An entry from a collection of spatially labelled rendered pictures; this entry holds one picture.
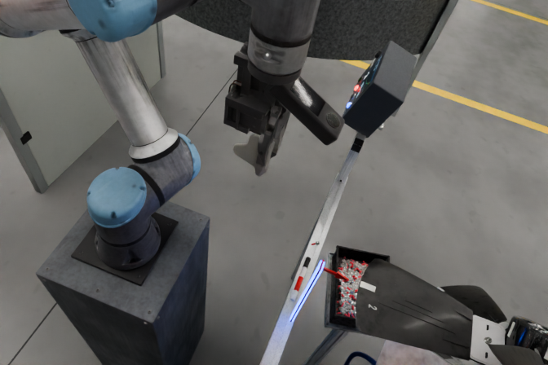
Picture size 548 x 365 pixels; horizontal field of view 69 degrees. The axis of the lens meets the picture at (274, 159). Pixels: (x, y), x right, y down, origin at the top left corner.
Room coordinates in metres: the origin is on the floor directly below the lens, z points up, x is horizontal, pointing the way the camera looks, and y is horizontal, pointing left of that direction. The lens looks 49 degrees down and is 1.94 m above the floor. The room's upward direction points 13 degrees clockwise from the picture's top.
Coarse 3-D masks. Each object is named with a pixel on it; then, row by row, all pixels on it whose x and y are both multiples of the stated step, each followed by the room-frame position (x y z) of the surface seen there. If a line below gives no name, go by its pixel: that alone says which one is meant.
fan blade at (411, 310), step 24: (384, 264) 0.46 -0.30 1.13; (360, 288) 0.37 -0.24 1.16; (384, 288) 0.38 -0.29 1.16; (408, 288) 0.39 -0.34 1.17; (432, 288) 0.41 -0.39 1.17; (360, 312) 0.31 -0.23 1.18; (384, 312) 0.33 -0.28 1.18; (408, 312) 0.34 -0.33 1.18; (432, 312) 0.35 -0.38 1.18; (456, 312) 0.36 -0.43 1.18; (384, 336) 0.28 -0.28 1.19; (408, 336) 0.29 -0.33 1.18; (432, 336) 0.30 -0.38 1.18; (456, 336) 0.31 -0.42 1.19
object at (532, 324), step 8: (512, 320) 0.36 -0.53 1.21; (520, 320) 0.35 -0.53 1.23; (528, 320) 0.38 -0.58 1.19; (520, 328) 0.33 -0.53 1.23; (528, 328) 0.33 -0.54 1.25; (536, 328) 0.33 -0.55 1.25; (544, 328) 0.37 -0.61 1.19; (512, 336) 0.32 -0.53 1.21; (520, 336) 0.32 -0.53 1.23; (528, 336) 0.32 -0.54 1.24; (536, 336) 0.32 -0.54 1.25; (544, 336) 0.32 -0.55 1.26; (512, 344) 0.31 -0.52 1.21; (520, 344) 0.31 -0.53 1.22; (528, 344) 0.31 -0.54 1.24; (536, 344) 0.31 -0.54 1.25; (544, 344) 0.31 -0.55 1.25; (544, 352) 0.29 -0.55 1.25; (544, 360) 0.28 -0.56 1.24
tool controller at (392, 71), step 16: (384, 48) 1.19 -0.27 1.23; (400, 48) 1.19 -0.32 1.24; (384, 64) 1.06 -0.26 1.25; (400, 64) 1.10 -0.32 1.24; (368, 80) 1.03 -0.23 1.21; (384, 80) 0.99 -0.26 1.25; (400, 80) 1.03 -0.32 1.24; (368, 96) 0.96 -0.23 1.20; (384, 96) 0.95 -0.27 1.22; (400, 96) 0.95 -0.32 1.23; (352, 112) 0.96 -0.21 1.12; (368, 112) 0.95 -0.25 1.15; (384, 112) 0.94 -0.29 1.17; (352, 128) 0.96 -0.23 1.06; (368, 128) 0.95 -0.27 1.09
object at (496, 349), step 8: (488, 344) 0.22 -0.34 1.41; (496, 352) 0.20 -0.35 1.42; (504, 352) 0.21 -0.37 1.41; (512, 352) 0.22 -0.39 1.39; (520, 352) 0.23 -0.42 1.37; (528, 352) 0.25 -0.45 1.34; (536, 352) 0.27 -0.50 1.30; (504, 360) 0.20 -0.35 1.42; (512, 360) 0.20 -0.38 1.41; (520, 360) 0.21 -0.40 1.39; (528, 360) 0.23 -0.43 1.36; (536, 360) 0.24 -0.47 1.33
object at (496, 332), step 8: (480, 320) 0.35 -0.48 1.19; (488, 320) 0.36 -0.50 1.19; (472, 328) 0.33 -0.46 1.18; (480, 328) 0.34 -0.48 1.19; (488, 328) 0.34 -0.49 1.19; (496, 328) 0.34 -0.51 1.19; (472, 336) 0.32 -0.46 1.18; (480, 336) 0.32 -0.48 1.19; (488, 336) 0.32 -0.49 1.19; (496, 336) 0.33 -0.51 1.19; (504, 336) 0.33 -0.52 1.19; (472, 344) 0.30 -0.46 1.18; (480, 344) 0.31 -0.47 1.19; (496, 344) 0.31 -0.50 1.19; (504, 344) 0.31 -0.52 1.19; (472, 352) 0.29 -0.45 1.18; (480, 352) 0.29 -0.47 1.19; (488, 352) 0.29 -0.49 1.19; (480, 360) 0.27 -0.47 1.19; (488, 360) 0.28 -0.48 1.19; (496, 360) 0.28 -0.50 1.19
